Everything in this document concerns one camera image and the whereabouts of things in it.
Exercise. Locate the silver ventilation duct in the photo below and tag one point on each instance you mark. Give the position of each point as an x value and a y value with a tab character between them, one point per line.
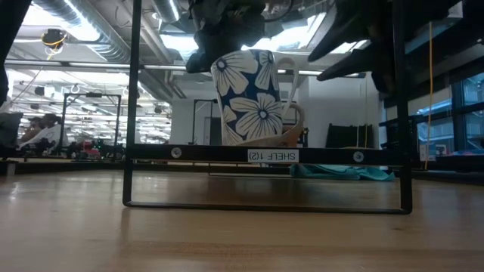
94	34

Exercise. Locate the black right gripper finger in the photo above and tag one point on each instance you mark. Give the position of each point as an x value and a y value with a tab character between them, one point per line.
359	64
348	22

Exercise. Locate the black seating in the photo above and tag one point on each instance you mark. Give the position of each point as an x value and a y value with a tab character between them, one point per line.
348	136

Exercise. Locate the black rack frame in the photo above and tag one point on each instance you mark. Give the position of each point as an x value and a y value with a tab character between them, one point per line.
63	121

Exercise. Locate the blue white floral mug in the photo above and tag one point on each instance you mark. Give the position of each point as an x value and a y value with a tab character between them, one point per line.
249	98

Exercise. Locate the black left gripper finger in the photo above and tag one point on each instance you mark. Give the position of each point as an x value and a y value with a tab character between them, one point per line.
198	62

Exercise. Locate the black metal table frame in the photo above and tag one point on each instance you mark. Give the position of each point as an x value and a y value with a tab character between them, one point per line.
75	167

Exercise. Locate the teal cloth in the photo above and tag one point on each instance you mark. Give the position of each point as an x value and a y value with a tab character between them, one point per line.
340	173

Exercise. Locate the person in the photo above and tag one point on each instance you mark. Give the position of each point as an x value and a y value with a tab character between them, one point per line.
32	130
51	134

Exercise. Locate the wooden shelf with black frame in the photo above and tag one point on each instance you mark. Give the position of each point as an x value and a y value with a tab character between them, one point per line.
211	154

